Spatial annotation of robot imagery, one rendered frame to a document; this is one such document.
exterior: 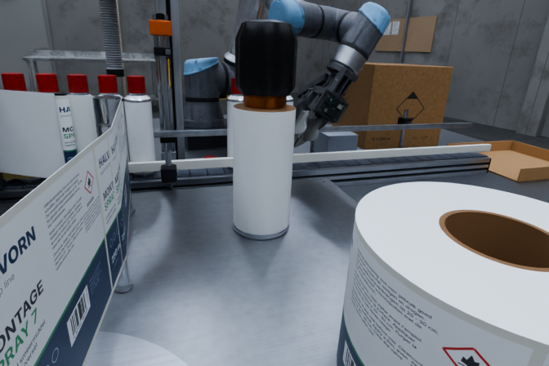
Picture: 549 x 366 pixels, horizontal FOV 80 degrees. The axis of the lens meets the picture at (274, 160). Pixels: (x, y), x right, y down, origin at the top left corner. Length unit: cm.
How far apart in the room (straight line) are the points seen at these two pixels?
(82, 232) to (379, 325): 21
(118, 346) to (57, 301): 12
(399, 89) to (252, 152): 77
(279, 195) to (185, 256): 15
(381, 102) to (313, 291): 79
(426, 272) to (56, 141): 57
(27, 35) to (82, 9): 119
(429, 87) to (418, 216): 95
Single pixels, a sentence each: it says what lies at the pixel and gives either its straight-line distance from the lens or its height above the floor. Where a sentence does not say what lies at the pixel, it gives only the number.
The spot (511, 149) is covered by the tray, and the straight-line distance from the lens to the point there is 149.
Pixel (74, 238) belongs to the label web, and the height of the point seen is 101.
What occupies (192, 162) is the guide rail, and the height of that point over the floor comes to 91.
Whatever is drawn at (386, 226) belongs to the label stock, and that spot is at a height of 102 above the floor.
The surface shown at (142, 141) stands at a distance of 72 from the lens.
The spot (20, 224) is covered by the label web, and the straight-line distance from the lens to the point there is 21.
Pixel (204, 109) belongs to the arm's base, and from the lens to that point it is 113.
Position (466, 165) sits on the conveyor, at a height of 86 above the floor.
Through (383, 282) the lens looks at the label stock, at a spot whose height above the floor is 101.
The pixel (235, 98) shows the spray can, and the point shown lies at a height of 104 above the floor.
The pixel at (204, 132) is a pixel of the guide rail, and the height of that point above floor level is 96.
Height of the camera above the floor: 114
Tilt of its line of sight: 18 degrees down
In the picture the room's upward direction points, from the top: 3 degrees clockwise
